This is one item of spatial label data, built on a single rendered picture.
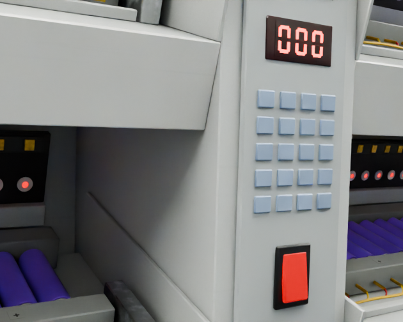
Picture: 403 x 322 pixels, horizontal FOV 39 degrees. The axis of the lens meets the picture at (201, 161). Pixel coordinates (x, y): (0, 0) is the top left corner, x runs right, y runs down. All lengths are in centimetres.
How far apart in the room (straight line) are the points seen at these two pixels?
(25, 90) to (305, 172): 15
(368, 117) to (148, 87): 15
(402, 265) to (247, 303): 23
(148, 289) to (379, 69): 19
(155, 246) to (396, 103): 18
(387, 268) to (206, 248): 23
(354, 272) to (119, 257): 18
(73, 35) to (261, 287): 16
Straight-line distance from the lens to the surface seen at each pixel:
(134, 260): 36
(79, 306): 34
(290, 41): 30
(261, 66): 29
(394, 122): 38
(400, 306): 48
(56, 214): 46
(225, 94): 28
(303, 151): 31
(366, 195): 62
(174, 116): 28
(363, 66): 35
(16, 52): 24
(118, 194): 38
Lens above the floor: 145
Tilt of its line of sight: 3 degrees down
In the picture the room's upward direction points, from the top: 2 degrees clockwise
